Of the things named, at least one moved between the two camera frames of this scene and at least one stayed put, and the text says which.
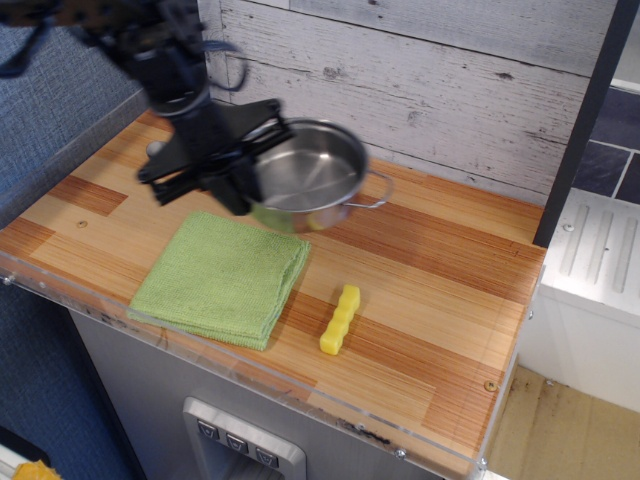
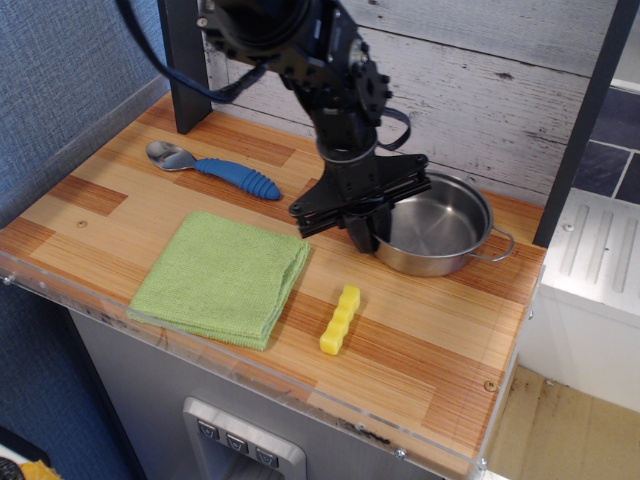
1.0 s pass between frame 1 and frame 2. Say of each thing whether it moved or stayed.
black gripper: moved
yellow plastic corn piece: stayed
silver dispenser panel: stayed
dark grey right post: stayed
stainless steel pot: moved
